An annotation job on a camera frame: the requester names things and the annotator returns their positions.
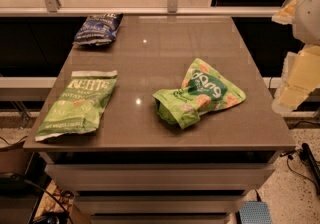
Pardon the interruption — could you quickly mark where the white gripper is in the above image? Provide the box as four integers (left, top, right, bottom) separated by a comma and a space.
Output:
271, 0, 320, 113

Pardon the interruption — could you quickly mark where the green dang rice chip bag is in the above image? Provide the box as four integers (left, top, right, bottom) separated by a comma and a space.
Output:
153, 58, 246, 129

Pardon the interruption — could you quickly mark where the blue kettle chip bag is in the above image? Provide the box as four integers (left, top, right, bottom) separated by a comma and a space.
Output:
74, 13, 123, 46

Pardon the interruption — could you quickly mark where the green kettle chip bag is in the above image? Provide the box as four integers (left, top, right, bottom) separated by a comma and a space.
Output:
35, 70, 117, 142

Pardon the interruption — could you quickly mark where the black power strip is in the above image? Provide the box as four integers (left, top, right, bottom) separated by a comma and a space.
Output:
300, 143, 320, 195

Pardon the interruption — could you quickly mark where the grey drawer cabinet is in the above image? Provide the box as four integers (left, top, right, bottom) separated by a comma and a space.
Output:
25, 16, 295, 224

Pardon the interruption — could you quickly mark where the blue perforated box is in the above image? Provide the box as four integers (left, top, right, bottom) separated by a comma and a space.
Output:
239, 201, 272, 224

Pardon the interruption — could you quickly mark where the black cable on floor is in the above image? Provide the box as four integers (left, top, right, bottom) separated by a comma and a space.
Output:
279, 149, 318, 189

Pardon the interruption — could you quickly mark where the black cable lower left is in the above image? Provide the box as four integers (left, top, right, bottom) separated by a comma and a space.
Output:
0, 171, 75, 224

